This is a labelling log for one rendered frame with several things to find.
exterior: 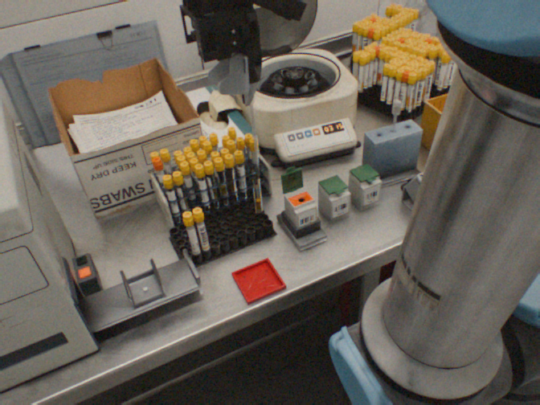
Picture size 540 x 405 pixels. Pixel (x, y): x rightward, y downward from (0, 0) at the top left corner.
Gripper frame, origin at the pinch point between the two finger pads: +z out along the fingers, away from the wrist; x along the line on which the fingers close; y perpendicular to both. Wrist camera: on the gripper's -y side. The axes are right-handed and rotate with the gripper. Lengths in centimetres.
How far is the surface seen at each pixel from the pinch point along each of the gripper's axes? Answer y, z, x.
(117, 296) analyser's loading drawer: 28.1, 22.1, 7.6
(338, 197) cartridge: -11.8, 20.5, 7.1
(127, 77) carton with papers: 10.9, 13.7, -44.0
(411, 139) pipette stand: -30.2, 17.5, 3.0
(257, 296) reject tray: 8.5, 25.5, 15.7
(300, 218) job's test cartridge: -3.6, 20.7, 8.3
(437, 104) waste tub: -42.1, 17.6, -4.0
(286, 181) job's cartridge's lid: -3.8, 16.1, 3.2
